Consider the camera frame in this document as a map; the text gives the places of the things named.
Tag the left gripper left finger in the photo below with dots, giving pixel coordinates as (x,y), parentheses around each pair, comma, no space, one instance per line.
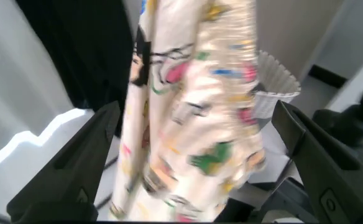
(76,174)

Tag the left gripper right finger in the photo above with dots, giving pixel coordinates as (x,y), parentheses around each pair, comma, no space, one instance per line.
(330,174)

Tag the cream printed garment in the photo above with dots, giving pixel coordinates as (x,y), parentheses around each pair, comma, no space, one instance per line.
(184,124)

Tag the black garment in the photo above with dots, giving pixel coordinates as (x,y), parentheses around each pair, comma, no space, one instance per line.
(76,46)

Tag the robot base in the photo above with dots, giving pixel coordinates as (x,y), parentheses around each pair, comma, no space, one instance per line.
(281,199)

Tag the white laundry basket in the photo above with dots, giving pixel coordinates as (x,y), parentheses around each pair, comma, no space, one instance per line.
(274,77)

